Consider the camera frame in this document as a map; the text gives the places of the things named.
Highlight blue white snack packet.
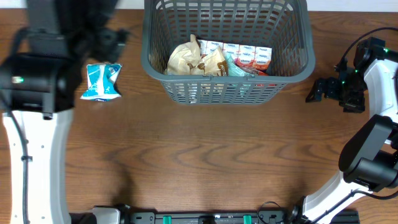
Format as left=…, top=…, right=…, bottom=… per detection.
left=80, top=63, right=123, bottom=101

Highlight orange long biscuit pack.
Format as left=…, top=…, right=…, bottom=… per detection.
left=236, top=67, right=267, bottom=77

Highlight multipack tissue packets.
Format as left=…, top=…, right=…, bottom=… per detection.
left=198, top=40, right=272, bottom=70

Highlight mint green wipes pack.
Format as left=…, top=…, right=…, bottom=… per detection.
left=224, top=53, right=250, bottom=96

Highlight cream snack pouch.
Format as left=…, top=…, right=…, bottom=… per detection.
left=167, top=34, right=201, bottom=75

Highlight brown beige snack pouch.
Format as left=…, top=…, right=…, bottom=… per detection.
left=190, top=47, right=228, bottom=77

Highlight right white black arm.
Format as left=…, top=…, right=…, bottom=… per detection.
left=285, top=37, right=397, bottom=223

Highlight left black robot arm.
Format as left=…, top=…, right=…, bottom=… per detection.
left=1, top=0, right=131, bottom=224

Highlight grey plastic basket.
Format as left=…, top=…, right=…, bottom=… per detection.
left=141, top=0, right=315, bottom=105

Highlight right black cable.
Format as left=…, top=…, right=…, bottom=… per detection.
left=341, top=27, right=398, bottom=66

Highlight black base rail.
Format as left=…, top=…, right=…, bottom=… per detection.
left=70, top=209, right=360, bottom=224

